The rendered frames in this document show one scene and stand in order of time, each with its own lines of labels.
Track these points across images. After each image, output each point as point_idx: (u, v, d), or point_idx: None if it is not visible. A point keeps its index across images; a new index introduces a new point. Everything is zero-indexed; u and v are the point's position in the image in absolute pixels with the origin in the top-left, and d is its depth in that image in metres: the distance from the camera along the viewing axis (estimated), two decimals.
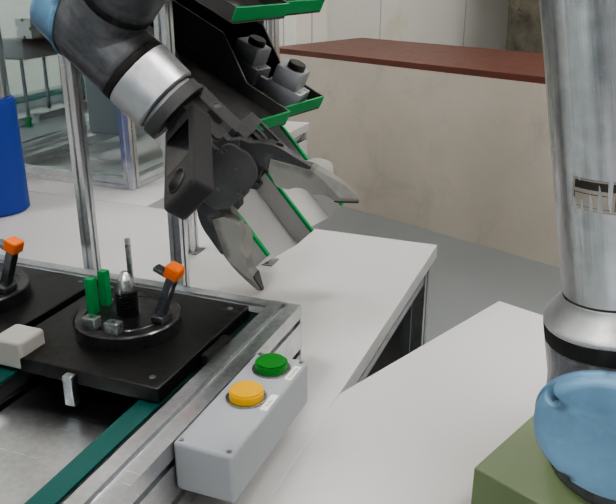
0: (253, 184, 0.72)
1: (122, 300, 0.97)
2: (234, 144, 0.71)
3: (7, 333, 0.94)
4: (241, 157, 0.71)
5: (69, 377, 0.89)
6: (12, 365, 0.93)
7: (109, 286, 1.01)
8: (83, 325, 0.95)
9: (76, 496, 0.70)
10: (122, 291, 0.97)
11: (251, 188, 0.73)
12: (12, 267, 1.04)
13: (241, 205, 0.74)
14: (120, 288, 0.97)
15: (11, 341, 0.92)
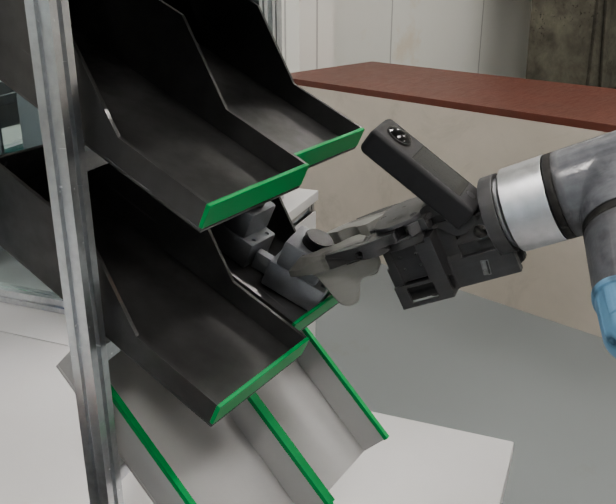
0: (375, 228, 0.69)
1: None
2: (408, 222, 0.66)
3: None
4: (395, 222, 0.67)
5: None
6: None
7: None
8: None
9: None
10: None
11: (376, 226, 0.70)
12: None
13: None
14: None
15: None
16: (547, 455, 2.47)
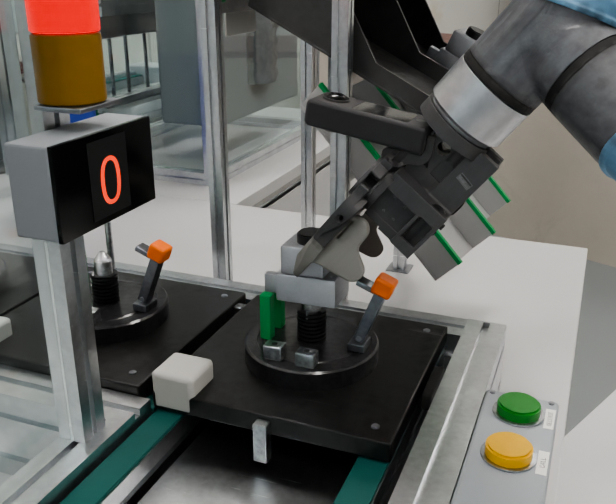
0: None
1: (309, 322, 0.76)
2: (373, 168, 0.66)
3: (170, 366, 0.73)
4: (362, 175, 0.67)
5: (264, 426, 0.68)
6: (177, 407, 0.72)
7: (284, 303, 0.80)
8: (264, 354, 0.74)
9: None
10: (310, 310, 0.76)
11: None
12: (156, 279, 0.83)
13: None
14: (308, 306, 0.76)
15: (179, 376, 0.71)
16: (581, 356, 2.75)
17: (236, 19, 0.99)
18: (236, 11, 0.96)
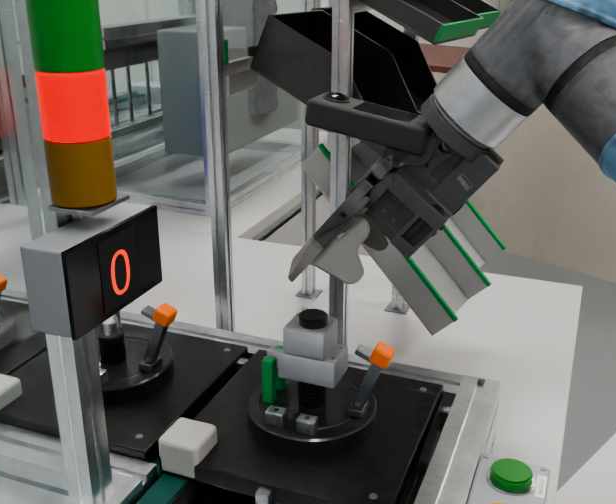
0: (352, 194, 0.69)
1: (310, 387, 0.79)
2: (373, 169, 0.66)
3: (175, 432, 0.75)
4: (362, 176, 0.67)
5: (266, 495, 0.70)
6: (182, 473, 0.75)
7: None
8: (266, 420, 0.77)
9: None
10: None
11: None
12: (161, 340, 0.86)
13: None
14: None
15: (184, 444, 0.74)
16: (578, 374, 2.78)
17: (239, 77, 1.02)
18: (238, 72, 0.99)
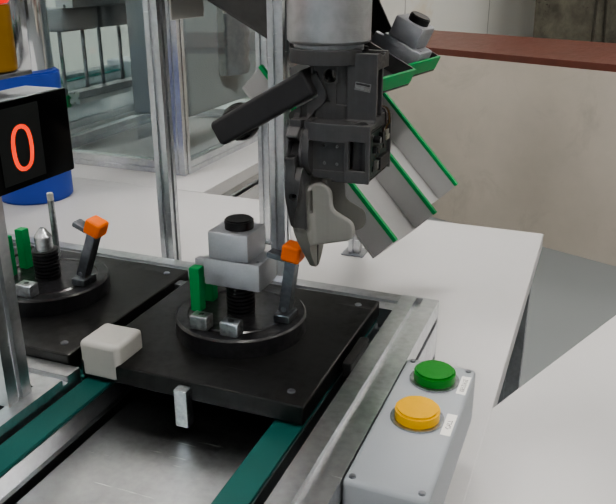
0: None
1: (237, 294, 0.78)
2: (288, 134, 0.68)
3: (98, 335, 0.75)
4: (286, 147, 0.69)
5: (184, 391, 0.70)
6: (105, 375, 0.74)
7: None
8: (191, 324, 0.76)
9: None
10: None
11: None
12: (93, 254, 0.85)
13: None
14: None
15: (105, 345, 0.73)
16: (558, 348, 2.77)
17: (182, 3, 1.01)
18: None
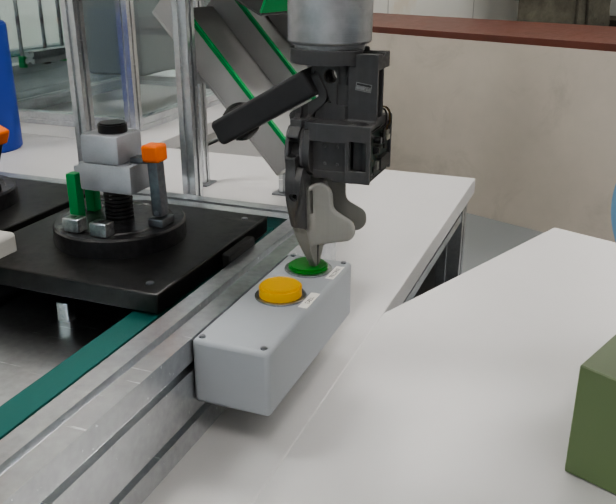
0: None
1: (113, 199, 0.79)
2: (288, 134, 0.68)
3: None
4: (287, 147, 0.69)
5: (66, 303, 0.73)
6: None
7: None
8: (64, 227, 0.77)
9: (68, 395, 0.54)
10: None
11: None
12: None
13: None
14: None
15: None
16: None
17: None
18: None
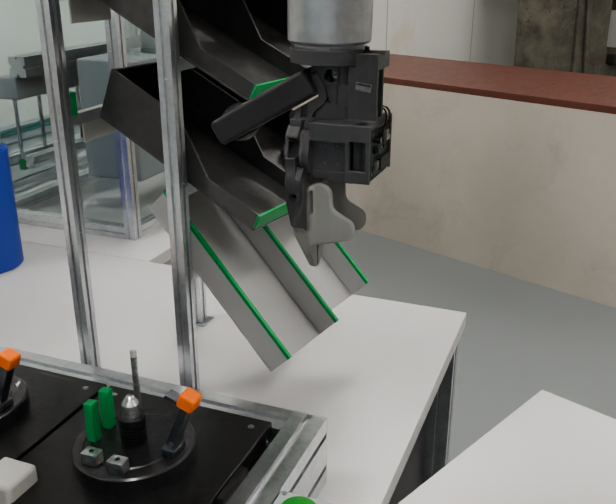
0: None
1: None
2: (288, 134, 0.68)
3: None
4: (287, 147, 0.69)
5: None
6: None
7: None
8: None
9: None
10: None
11: None
12: (185, 425, 0.82)
13: None
14: None
15: None
16: (518, 386, 2.83)
17: (96, 124, 1.07)
18: (92, 120, 1.04)
